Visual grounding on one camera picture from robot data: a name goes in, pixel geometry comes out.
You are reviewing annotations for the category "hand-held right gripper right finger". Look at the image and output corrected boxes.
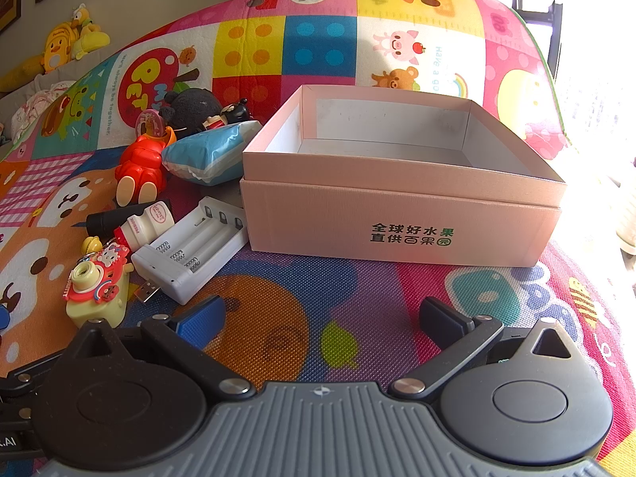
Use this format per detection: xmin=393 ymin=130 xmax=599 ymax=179
xmin=388 ymin=297 xmax=589 ymax=401

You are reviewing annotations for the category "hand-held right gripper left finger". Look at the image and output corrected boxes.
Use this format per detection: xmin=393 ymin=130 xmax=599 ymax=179
xmin=60 ymin=295 xmax=255 ymax=401

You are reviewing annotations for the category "pink cardboard box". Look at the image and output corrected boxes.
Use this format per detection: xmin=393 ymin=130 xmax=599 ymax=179
xmin=239 ymin=84 xmax=568 ymax=268

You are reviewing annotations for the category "red hooded toy figure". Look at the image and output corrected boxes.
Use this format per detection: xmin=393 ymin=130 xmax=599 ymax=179
xmin=114 ymin=134 xmax=170 ymax=208

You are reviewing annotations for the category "blue tissue pack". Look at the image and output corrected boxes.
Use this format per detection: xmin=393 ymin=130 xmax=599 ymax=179
xmin=161 ymin=120 xmax=263 ymax=187

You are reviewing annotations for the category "small black-haired doll figure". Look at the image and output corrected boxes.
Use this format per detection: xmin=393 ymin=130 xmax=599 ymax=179
xmin=205 ymin=98 xmax=252 ymax=132

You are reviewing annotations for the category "black plush toy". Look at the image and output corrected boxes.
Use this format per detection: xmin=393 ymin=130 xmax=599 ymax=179
xmin=159 ymin=88 xmax=224 ymax=132

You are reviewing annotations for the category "metal usb plug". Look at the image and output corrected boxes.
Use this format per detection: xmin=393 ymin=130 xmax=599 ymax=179
xmin=133 ymin=281 xmax=161 ymax=304

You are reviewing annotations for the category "white battery charger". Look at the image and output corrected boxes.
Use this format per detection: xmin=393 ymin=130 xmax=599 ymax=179
xmin=130 ymin=196 xmax=249 ymax=306

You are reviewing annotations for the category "colourful cartoon play mat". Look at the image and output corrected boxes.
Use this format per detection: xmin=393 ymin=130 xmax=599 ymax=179
xmin=0 ymin=0 xmax=636 ymax=463

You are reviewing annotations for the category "small white toy bottle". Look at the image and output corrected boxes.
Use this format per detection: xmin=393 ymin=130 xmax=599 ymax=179
xmin=113 ymin=201 xmax=175 ymax=253

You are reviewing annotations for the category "black flashlight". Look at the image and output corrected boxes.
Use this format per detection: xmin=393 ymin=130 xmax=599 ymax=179
xmin=85 ymin=199 xmax=172 ymax=239

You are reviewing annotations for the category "pink round capsule ball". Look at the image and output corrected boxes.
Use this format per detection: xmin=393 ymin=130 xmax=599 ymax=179
xmin=135 ymin=108 xmax=172 ymax=140

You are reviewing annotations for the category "white pink clothes pile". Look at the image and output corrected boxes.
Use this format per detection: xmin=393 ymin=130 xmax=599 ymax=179
xmin=11 ymin=81 xmax=75 ymax=142

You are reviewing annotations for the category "grey sofa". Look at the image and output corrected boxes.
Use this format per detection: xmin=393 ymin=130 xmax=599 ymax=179
xmin=0 ymin=50 xmax=120 ymax=146

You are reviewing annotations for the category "yellow pillow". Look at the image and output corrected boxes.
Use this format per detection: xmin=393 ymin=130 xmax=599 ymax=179
xmin=0 ymin=54 xmax=45 ymax=93

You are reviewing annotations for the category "yellow duck plush toy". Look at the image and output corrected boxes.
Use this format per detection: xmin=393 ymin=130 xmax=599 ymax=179
xmin=70 ymin=4 xmax=111 ymax=60

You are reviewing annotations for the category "orange duck plush backpack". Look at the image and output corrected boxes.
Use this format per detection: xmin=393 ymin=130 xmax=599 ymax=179
xmin=41 ymin=22 xmax=80 ymax=73

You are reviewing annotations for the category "yellow toy camera keychain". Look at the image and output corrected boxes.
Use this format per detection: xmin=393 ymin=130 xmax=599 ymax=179
xmin=62 ymin=243 xmax=135 ymax=330

